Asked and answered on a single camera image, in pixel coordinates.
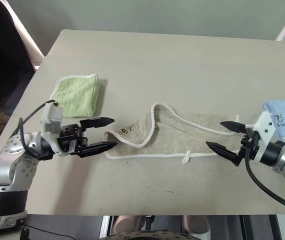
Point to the pinkish rounded shape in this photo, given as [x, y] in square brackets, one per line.
[127, 223]
[197, 225]

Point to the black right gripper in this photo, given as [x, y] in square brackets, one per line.
[250, 142]

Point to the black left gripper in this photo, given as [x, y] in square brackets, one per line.
[70, 137]

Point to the black frame bar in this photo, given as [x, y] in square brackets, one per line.
[273, 227]
[244, 227]

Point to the pinkish white slanted strip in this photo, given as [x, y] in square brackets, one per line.
[25, 32]

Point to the aluminium rail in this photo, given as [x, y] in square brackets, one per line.
[106, 227]

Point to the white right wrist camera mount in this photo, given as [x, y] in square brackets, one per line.
[266, 125]

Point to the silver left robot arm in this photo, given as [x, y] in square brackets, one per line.
[12, 150]

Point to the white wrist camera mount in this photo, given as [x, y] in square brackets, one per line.
[50, 111]
[266, 125]

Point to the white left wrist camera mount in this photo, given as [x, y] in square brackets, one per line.
[50, 111]

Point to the beige towel with white trim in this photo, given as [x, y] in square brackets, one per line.
[172, 140]

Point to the folded green towel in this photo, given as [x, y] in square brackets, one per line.
[77, 95]

